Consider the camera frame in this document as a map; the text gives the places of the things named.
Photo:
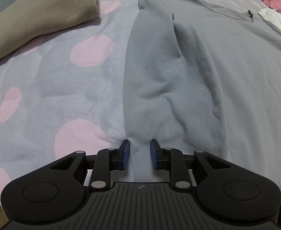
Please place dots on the grey shirt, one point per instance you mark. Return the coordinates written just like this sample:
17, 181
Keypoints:
178, 88

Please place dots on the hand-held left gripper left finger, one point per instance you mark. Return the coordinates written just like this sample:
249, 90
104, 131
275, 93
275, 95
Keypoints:
125, 155

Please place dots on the white crinkled garment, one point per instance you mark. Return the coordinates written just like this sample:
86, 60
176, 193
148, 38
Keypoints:
279, 21

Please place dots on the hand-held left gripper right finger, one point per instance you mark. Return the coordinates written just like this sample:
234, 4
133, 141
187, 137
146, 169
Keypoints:
154, 154

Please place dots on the beige fleece blanket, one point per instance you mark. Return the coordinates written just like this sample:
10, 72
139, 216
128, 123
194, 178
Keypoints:
35, 16

